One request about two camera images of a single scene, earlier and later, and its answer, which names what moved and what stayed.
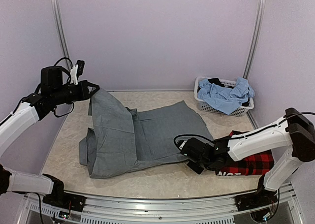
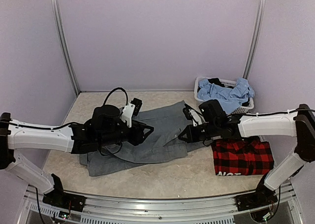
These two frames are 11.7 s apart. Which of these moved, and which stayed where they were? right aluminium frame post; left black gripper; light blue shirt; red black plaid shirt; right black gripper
Moved: left black gripper; right black gripper
Stayed: light blue shirt; right aluminium frame post; red black plaid shirt
